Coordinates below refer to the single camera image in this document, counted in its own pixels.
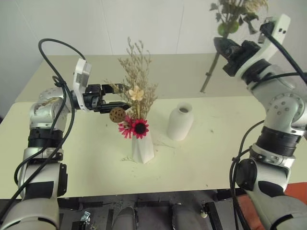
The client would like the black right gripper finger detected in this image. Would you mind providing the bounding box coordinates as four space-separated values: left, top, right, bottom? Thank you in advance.
215 43 233 62
214 36 242 51

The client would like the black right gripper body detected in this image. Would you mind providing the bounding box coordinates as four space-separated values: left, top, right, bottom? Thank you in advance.
222 40 261 78

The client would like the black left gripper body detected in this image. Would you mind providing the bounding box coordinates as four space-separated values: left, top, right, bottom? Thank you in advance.
83 83 105 114

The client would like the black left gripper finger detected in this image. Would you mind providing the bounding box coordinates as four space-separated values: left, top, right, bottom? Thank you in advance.
99 101 132 115
101 82 128 95

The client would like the green leafy flower bouquet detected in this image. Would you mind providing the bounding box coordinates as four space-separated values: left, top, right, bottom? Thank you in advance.
200 0 269 93

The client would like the dried bouquet with red flowers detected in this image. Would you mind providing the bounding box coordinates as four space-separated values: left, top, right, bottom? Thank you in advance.
103 36 159 140

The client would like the faceted white vase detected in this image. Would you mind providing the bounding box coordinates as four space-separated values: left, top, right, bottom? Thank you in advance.
131 133 155 165

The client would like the white bottle-shaped vase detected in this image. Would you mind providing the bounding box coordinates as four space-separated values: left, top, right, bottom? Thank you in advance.
166 102 195 141

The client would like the orange fabric object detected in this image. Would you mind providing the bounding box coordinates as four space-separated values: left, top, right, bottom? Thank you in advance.
234 183 307 230

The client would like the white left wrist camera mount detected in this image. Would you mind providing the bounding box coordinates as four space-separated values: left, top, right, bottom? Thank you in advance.
71 58 93 112

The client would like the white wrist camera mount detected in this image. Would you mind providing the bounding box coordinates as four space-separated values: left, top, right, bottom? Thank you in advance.
71 58 93 112
236 13 292 83

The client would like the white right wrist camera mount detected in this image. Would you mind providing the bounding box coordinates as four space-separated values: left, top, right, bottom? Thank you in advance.
236 13 292 83

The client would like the black metal frame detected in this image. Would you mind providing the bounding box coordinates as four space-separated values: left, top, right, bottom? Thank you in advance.
57 188 243 230

